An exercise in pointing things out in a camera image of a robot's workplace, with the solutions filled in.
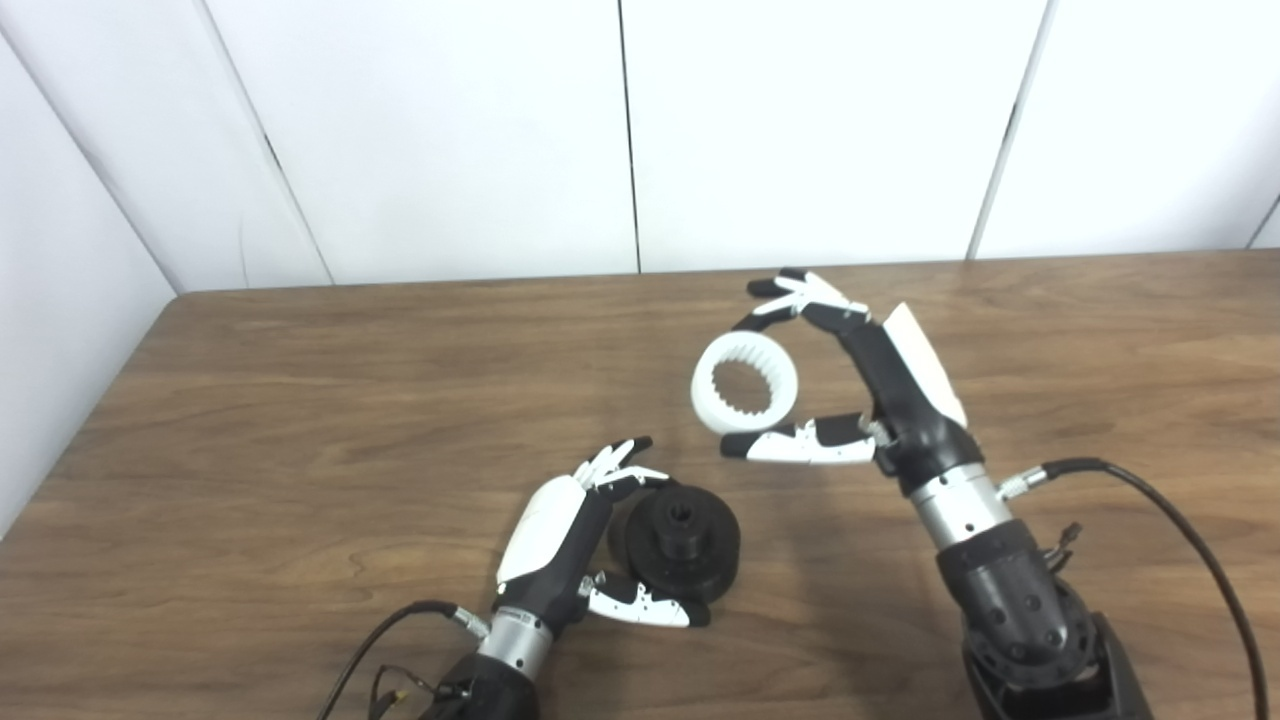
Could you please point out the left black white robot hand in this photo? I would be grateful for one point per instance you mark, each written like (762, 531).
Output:
(545, 540)

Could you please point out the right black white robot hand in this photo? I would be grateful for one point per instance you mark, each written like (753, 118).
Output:
(910, 390)

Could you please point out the round black plastic part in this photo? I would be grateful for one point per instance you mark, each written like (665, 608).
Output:
(690, 560)

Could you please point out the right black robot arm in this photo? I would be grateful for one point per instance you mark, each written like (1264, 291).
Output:
(1020, 610)

